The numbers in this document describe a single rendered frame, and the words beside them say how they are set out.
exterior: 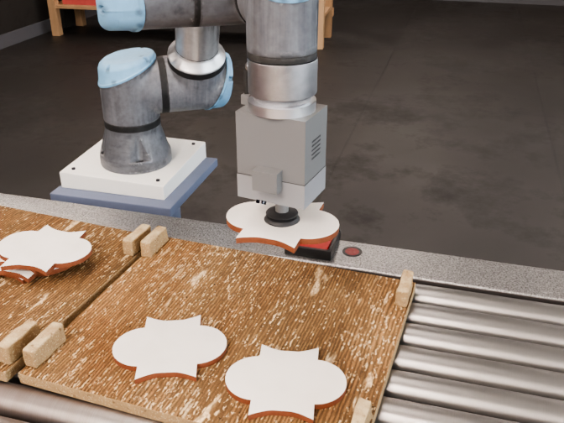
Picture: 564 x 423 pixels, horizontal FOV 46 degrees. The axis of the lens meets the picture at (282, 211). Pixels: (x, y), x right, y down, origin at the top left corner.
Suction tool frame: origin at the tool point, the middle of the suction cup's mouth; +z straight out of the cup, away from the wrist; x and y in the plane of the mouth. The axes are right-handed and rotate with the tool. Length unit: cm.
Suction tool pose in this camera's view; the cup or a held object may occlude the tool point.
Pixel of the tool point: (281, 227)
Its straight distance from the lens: 79.6
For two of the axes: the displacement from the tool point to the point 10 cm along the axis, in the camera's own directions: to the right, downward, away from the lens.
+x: 4.2, -4.2, 8.1
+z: 0.0, 8.9, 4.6
